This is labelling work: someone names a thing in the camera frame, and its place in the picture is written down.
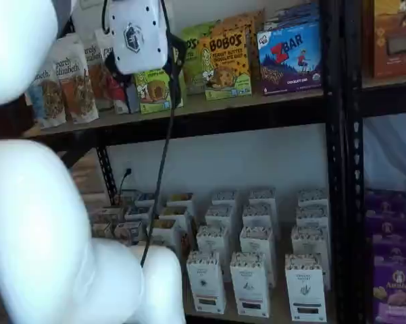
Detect white granola bags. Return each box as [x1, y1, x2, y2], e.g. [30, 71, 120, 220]
[49, 33, 100, 125]

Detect small brown snack box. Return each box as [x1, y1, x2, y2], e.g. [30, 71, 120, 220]
[91, 222, 113, 239]
[97, 206, 124, 224]

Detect white cracker box pink strip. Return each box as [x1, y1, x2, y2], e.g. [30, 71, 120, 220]
[229, 251, 272, 319]
[242, 203, 278, 231]
[239, 225, 275, 259]
[249, 188, 278, 207]

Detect long black cable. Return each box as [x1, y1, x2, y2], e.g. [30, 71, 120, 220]
[140, 0, 176, 268]

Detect brown granola bag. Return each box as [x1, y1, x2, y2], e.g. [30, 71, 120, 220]
[81, 31, 116, 112]

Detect white cracker box yellow strip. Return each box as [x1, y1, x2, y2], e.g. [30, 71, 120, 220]
[211, 190, 239, 209]
[186, 250, 228, 314]
[205, 205, 236, 231]
[195, 225, 230, 261]

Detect orange snack box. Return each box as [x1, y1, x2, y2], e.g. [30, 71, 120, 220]
[372, 0, 406, 80]

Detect blue ZBar box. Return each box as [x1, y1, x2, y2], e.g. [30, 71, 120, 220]
[263, 2, 322, 33]
[256, 24, 324, 97]

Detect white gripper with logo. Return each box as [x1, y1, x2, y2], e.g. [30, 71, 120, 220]
[103, 0, 188, 106]

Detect blue granola bag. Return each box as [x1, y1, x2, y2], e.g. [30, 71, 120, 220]
[26, 67, 68, 130]

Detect white cracker box grey strip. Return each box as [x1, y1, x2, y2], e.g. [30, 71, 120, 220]
[296, 205, 330, 229]
[284, 254, 328, 322]
[290, 225, 329, 258]
[297, 188, 329, 208]

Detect orange Bobo's box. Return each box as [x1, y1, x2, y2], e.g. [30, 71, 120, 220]
[198, 28, 253, 101]
[219, 7, 267, 82]

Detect green Bobo's box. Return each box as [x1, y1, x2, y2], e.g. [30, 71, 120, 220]
[132, 68, 184, 115]
[180, 20, 222, 97]

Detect black metal shelving unit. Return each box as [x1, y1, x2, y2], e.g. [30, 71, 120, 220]
[343, 0, 406, 324]
[20, 0, 346, 324]

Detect red granola bag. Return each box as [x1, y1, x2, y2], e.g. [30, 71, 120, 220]
[94, 28, 130, 114]

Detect short black cable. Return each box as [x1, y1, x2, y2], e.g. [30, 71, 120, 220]
[101, 0, 113, 35]

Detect purple Annie's box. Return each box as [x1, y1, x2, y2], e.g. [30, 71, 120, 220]
[363, 189, 406, 214]
[372, 244, 406, 324]
[365, 209, 406, 249]

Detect small white snack box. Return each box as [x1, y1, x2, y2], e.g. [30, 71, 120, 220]
[124, 205, 153, 223]
[114, 221, 144, 244]
[134, 192, 160, 208]

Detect white box with food photo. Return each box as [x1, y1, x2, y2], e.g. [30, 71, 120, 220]
[166, 192, 195, 209]
[151, 219, 182, 252]
[159, 206, 191, 223]

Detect black power plug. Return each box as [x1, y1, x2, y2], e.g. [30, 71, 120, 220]
[117, 167, 135, 205]

